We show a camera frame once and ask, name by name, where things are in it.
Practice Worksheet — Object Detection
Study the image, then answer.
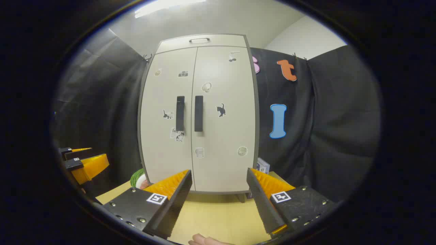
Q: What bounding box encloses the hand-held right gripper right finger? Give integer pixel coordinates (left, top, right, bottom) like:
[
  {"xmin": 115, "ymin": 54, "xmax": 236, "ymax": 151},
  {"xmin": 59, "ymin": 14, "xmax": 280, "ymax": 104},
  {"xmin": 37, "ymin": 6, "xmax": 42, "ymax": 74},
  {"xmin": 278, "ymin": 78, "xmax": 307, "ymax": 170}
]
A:
[{"xmin": 246, "ymin": 167, "xmax": 336, "ymax": 239}]

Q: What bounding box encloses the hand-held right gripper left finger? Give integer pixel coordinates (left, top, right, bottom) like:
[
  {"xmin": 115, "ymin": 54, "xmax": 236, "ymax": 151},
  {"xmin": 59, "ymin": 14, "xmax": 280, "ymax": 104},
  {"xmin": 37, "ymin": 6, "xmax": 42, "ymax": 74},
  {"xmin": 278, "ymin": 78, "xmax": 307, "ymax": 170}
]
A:
[{"xmin": 102, "ymin": 169, "xmax": 193, "ymax": 239}]

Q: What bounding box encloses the white shoe cabinet door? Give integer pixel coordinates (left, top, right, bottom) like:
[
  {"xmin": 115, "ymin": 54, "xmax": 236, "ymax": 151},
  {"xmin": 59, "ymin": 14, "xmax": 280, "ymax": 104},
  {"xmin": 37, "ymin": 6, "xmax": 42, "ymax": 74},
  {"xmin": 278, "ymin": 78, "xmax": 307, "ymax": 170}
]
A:
[
  {"xmin": 191, "ymin": 46, "xmax": 256, "ymax": 193},
  {"xmin": 140, "ymin": 47, "xmax": 198, "ymax": 192}
]

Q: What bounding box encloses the white double-door shoe cabinet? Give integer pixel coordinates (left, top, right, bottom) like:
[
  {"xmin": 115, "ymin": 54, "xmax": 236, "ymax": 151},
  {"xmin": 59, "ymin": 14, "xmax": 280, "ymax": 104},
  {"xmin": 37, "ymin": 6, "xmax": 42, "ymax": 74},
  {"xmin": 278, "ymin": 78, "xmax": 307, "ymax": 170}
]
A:
[{"xmin": 137, "ymin": 33, "xmax": 260, "ymax": 203}]

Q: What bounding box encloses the white cabinet drawer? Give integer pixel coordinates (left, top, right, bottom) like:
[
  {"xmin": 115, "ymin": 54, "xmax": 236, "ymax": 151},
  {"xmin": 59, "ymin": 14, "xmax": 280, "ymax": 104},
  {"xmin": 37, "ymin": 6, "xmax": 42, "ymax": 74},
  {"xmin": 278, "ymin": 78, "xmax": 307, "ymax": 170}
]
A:
[{"xmin": 156, "ymin": 34, "xmax": 248, "ymax": 54}]

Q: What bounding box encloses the blue-grey book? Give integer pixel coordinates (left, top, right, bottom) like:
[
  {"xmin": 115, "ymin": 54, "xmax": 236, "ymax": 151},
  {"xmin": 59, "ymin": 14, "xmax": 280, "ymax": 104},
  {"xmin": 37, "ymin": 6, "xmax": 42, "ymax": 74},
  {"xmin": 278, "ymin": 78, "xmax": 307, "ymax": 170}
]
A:
[{"xmin": 256, "ymin": 157, "xmax": 270, "ymax": 175}]

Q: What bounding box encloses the watermelon slice toy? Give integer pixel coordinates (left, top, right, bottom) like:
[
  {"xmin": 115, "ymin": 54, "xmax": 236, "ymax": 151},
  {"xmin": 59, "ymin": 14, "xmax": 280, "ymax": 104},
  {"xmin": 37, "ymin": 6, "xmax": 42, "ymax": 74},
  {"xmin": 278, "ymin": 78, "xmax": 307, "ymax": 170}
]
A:
[{"xmin": 130, "ymin": 168, "xmax": 150, "ymax": 190}]

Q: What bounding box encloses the black backdrop cloth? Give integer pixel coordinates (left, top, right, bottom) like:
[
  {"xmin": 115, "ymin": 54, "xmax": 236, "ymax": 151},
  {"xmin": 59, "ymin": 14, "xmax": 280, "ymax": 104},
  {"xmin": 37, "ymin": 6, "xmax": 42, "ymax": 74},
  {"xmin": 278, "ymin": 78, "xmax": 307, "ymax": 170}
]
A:
[{"xmin": 51, "ymin": 29, "xmax": 382, "ymax": 205}]

